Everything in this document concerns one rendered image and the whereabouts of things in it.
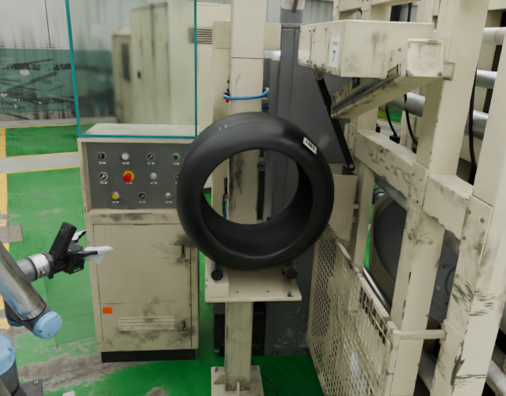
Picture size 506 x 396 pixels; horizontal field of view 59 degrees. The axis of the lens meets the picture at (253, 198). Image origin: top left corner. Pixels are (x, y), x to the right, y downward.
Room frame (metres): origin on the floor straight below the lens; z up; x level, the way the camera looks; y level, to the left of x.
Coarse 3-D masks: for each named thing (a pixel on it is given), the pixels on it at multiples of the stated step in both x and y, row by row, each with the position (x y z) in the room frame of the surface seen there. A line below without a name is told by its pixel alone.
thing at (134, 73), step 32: (96, 0) 2.07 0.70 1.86; (128, 0) 2.08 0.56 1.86; (160, 0) 2.10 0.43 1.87; (192, 0) 2.11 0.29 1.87; (96, 32) 2.07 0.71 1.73; (128, 32) 2.08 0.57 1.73; (160, 32) 2.10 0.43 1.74; (192, 32) 2.11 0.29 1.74; (96, 64) 2.06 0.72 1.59; (128, 64) 2.08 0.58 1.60; (160, 64) 2.09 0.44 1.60; (192, 64) 2.11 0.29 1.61; (96, 96) 2.06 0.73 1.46; (128, 96) 2.08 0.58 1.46; (160, 96) 2.09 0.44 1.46; (192, 96) 2.11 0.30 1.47; (96, 128) 2.06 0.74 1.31; (128, 128) 2.08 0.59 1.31; (160, 128) 2.09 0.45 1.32; (192, 128) 2.11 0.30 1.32
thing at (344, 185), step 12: (336, 168) 2.01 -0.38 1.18; (336, 180) 1.82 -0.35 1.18; (348, 180) 1.82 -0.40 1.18; (336, 192) 1.82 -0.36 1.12; (348, 192) 1.82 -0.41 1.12; (336, 204) 1.82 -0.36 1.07; (348, 204) 1.82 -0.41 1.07; (336, 216) 1.82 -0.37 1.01; (348, 216) 1.83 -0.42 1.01; (336, 228) 1.82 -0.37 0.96; (348, 228) 1.83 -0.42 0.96
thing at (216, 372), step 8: (216, 368) 2.00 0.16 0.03; (256, 368) 2.02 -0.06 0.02; (216, 376) 1.95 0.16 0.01; (256, 376) 1.97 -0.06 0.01; (224, 384) 1.89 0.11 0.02; (256, 384) 1.91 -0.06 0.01; (216, 392) 1.84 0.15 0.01; (224, 392) 1.84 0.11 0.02; (232, 392) 1.84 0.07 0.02; (240, 392) 1.84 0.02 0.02; (248, 392) 1.84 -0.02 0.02; (256, 392) 1.85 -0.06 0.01
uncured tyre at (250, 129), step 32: (256, 128) 1.50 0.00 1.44; (288, 128) 1.52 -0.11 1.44; (192, 160) 1.48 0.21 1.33; (224, 160) 1.46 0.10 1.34; (320, 160) 1.52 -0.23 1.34; (192, 192) 1.45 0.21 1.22; (320, 192) 1.50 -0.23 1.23; (192, 224) 1.45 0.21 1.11; (224, 224) 1.74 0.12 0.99; (256, 224) 1.77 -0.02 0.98; (288, 224) 1.76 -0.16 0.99; (320, 224) 1.50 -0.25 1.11; (224, 256) 1.46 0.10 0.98; (256, 256) 1.48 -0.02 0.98; (288, 256) 1.49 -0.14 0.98
